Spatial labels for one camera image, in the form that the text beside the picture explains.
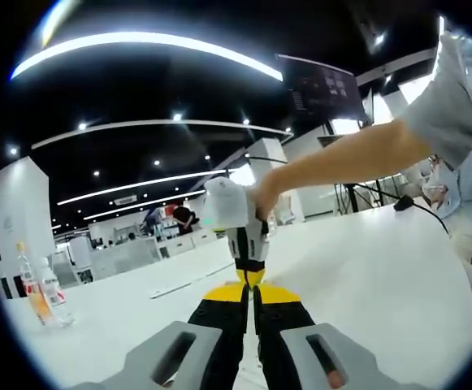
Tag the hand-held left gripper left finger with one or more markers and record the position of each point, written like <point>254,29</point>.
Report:
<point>170,357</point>

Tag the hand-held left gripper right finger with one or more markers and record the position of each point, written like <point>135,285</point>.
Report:
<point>313,357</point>

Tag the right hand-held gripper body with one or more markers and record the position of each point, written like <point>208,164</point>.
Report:
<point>225,203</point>

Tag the person's right hand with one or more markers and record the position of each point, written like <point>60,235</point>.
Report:
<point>266,199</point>

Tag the black tripod stand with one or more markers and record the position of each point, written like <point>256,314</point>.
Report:
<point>352,199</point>

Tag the clear water bottle red label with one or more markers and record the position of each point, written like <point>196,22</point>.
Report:
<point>57,292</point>

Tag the orange drink bottle yellow cap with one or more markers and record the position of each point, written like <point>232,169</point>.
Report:
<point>32,292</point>

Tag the hanging dark monitor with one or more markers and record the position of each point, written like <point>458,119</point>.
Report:
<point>325,87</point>

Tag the long curved ceiling light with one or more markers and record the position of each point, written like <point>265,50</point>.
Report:
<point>150,42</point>

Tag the white square pillar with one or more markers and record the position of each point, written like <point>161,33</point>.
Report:
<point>24,211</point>

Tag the grey shirt sleeve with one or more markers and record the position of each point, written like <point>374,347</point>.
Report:
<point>447,101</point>

